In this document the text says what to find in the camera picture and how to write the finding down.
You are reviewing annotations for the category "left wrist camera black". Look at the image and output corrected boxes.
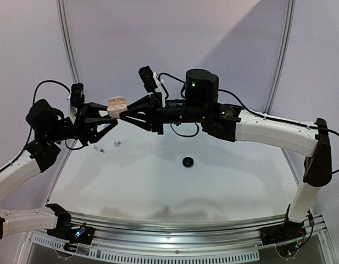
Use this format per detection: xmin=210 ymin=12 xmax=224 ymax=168
xmin=70 ymin=83 xmax=85 ymax=108

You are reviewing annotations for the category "left aluminium frame post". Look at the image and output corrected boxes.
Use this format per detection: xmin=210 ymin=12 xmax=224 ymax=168
xmin=56 ymin=0 xmax=80 ymax=83

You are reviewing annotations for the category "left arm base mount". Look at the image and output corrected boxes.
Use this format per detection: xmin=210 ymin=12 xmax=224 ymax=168
xmin=47 ymin=222 xmax=95 ymax=252

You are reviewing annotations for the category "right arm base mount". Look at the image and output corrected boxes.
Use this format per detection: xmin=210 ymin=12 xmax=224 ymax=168
xmin=259 ymin=220 xmax=306 ymax=245

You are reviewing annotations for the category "right aluminium frame post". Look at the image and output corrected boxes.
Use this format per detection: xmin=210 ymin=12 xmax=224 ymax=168
xmin=263 ymin=0 xmax=296 ymax=113

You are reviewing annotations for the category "aluminium frame post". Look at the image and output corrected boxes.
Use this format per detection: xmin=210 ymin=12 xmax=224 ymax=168
xmin=263 ymin=0 xmax=296 ymax=113
xmin=56 ymin=0 xmax=80 ymax=83

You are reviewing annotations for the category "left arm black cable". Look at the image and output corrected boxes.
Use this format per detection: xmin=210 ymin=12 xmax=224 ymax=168
xmin=9 ymin=79 xmax=87 ymax=166

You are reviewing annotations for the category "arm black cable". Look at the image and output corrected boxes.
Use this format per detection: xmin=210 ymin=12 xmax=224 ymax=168
xmin=158 ymin=71 xmax=339 ymax=175
xmin=9 ymin=79 xmax=87 ymax=166

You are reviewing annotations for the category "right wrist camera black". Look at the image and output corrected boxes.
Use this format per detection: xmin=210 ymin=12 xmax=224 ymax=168
xmin=138 ymin=65 xmax=157 ymax=93

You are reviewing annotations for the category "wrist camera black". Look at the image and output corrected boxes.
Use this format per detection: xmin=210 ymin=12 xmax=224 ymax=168
xmin=70 ymin=83 xmax=85 ymax=108
xmin=138 ymin=65 xmax=157 ymax=93

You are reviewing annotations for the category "aluminium front rail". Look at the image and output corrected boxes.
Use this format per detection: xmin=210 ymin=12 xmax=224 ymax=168
xmin=25 ymin=211 xmax=328 ymax=262

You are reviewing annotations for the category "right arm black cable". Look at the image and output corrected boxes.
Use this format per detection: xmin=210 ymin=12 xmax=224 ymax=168
xmin=158 ymin=71 xmax=339 ymax=175

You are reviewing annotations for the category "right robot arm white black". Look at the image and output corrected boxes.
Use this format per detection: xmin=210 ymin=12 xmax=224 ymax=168
xmin=120 ymin=67 xmax=332 ymax=240

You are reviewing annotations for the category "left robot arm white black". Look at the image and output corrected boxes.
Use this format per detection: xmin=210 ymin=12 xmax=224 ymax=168
xmin=0 ymin=99 xmax=120 ymax=245

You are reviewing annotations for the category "pink earbud charging case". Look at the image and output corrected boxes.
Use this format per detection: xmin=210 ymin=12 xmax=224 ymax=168
xmin=107 ymin=96 xmax=127 ymax=119

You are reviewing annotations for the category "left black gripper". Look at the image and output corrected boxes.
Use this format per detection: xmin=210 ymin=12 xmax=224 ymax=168
xmin=46 ymin=101 xmax=119 ymax=145

